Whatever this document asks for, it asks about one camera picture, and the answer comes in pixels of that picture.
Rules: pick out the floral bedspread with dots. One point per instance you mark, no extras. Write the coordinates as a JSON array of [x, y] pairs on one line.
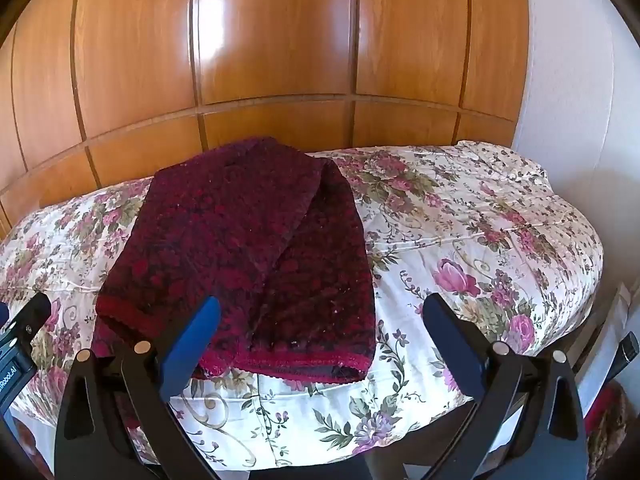
[[450, 220]]

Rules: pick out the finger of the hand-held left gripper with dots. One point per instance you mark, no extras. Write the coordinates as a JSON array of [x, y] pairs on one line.
[[34, 311]]

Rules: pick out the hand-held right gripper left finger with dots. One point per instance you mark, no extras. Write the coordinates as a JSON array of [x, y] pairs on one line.
[[192, 345]]

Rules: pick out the red brown patterned cloth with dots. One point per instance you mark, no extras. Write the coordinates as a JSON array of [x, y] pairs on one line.
[[607, 420]]

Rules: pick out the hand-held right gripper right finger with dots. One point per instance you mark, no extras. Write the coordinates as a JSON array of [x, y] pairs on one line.
[[452, 345]]

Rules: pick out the wooden wardrobe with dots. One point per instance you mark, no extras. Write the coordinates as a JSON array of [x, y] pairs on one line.
[[275, 35]]

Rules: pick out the dark red knitted garment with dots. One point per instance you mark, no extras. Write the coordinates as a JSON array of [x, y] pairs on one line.
[[240, 240]]

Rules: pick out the white board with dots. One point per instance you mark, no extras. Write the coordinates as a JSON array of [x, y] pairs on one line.
[[617, 317]]

